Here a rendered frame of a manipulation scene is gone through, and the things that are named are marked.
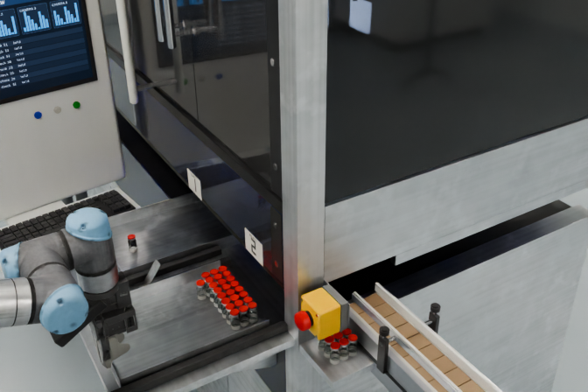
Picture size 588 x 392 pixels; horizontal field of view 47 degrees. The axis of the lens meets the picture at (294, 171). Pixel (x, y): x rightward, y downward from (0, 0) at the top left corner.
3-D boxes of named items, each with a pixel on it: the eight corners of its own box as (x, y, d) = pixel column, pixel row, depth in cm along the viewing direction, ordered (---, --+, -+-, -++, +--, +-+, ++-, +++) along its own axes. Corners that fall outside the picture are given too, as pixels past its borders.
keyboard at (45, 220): (116, 192, 219) (115, 186, 217) (136, 210, 209) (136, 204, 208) (-10, 237, 197) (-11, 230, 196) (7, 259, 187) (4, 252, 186)
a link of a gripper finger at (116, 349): (135, 367, 138) (129, 333, 133) (107, 379, 135) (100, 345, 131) (129, 358, 140) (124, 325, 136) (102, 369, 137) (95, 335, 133)
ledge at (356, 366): (351, 328, 154) (351, 321, 153) (386, 363, 144) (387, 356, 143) (299, 351, 147) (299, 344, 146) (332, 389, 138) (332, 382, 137)
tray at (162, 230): (205, 199, 200) (204, 188, 199) (245, 241, 181) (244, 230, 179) (93, 232, 185) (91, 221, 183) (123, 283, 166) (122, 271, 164)
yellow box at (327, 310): (328, 309, 145) (329, 283, 141) (347, 329, 139) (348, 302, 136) (298, 322, 141) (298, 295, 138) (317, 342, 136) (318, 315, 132)
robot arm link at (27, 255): (9, 274, 109) (75, 251, 114) (-7, 241, 117) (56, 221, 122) (19, 311, 113) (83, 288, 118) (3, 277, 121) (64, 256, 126)
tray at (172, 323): (220, 270, 170) (219, 259, 168) (269, 332, 150) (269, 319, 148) (87, 318, 155) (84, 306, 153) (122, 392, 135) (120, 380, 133)
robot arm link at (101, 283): (81, 282, 122) (69, 259, 128) (85, 302, 124) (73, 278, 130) (122, 269, 125) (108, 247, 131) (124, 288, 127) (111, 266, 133)
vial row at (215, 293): (209, 285, 164) (207, 269, 162) (241, 328, 151) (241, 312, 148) (200, 288, 163) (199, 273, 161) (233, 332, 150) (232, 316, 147)
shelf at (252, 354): (199, 197, 205) (199, 192, 204) (325, 332, 153) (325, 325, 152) (38, 245, 184) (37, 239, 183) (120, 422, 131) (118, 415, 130)
